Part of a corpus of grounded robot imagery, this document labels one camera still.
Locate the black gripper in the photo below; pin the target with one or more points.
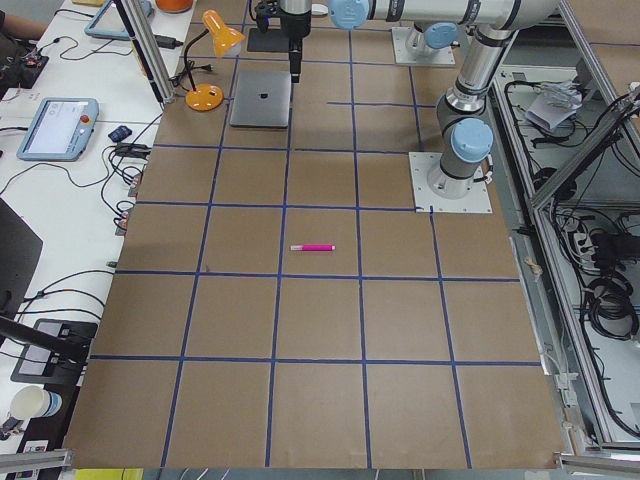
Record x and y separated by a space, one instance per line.
293 26

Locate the white computer mouse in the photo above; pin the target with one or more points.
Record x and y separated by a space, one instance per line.
319 10

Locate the pink marker pen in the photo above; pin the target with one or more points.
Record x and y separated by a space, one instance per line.
313 247

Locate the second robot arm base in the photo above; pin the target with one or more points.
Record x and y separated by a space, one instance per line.
428 38

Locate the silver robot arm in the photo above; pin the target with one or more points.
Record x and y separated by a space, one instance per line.
467 138

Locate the grey closed laptop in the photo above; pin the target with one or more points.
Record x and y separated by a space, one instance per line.
262 100

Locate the orange round object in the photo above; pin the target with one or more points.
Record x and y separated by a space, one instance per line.
174 6

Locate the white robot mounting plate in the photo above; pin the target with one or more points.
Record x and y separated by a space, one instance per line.
435 192

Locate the small dark blue box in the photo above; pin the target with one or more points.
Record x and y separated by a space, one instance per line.
119 134

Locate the blue teach pendant tablet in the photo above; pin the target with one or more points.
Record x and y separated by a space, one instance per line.
60 130

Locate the black monitor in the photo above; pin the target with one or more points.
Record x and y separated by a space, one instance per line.
20 251

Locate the white power strip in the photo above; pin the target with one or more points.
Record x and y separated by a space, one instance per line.
582 246

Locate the black monitor stand base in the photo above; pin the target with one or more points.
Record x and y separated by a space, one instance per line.
54 351

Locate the white paper cup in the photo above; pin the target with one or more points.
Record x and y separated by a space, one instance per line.
35 402

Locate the aluminium frame post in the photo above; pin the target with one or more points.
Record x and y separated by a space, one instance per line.
145 45

